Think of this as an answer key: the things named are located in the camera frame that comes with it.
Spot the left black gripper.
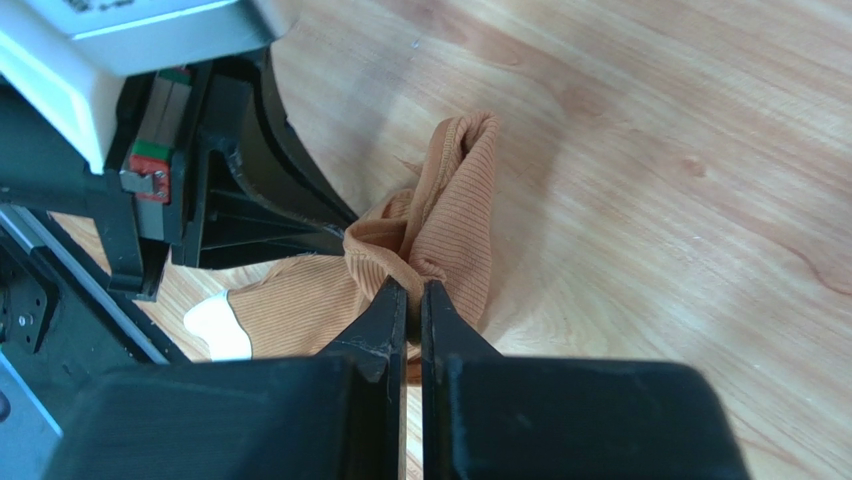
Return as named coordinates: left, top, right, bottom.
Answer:
left=1, top=47, right=357, bottom=301

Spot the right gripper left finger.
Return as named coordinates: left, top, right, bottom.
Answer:
left=46, top=279, right=408, bottom=479

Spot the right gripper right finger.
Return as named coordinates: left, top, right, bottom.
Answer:
left=421, top=281, right=749, bottom=479

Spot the brown underwear white waistband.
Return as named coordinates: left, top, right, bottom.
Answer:
left=183, top=111, right=500, bottom=385

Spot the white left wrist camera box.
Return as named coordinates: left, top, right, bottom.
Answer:
left=1, top=0, right=302, bottom=175

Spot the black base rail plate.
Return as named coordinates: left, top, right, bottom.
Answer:
left=1, top=204, right=189, bottom=427

